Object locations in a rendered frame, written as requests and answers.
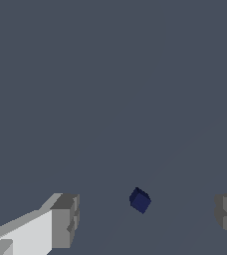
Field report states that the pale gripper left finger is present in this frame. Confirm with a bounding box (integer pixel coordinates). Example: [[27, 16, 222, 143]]
[[0, 192, 81, 255]]

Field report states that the small dark blue cube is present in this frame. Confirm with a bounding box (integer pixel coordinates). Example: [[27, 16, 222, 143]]
[[128, 186, 152, 215]]

